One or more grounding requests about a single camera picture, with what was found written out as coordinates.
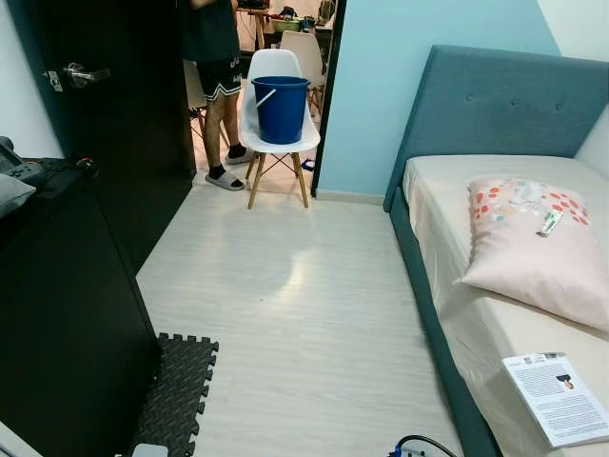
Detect blue plastic bucket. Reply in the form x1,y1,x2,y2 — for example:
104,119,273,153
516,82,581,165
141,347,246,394
251,76,311,146

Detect grey device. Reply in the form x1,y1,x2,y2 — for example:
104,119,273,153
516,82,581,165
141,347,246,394
0,136,49,187

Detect teal upholstered bed frame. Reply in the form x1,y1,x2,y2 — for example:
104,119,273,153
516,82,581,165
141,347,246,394
383,45,609,457

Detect person in black shorts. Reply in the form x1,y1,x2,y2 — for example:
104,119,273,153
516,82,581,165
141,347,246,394
178,0,250,191

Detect clear plastic wrapper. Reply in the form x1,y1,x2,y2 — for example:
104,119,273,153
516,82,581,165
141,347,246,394
509,181,558,212

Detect white toothpaste tube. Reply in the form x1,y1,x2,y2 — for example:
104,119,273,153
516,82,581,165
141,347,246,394
540,210,564,237

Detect dark door frame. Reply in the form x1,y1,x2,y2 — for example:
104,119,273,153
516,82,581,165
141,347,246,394
312,0,346,196

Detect black foam floor mat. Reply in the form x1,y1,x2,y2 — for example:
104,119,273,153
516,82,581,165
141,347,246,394
128,333,220,457

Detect white printed booklet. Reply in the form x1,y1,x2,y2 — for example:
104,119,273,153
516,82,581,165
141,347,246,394
501,352,609,448

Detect white chair wooden legs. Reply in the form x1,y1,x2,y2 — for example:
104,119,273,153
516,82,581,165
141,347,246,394
238,50,322,209
186,62,208,110
279,30,326,91

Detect pink patterned pillow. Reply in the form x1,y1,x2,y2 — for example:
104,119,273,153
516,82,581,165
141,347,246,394
457,176,609,332

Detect silver door handle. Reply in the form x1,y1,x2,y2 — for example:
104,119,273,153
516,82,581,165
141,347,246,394
43,63,110,93

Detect grey cloth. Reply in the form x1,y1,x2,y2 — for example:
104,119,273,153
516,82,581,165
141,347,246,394
0,174,37,220

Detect black cabinet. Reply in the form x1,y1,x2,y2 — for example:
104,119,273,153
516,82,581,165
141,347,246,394
0,157,163,457

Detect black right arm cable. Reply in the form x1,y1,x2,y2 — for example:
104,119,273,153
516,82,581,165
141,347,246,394
388,435,460,457

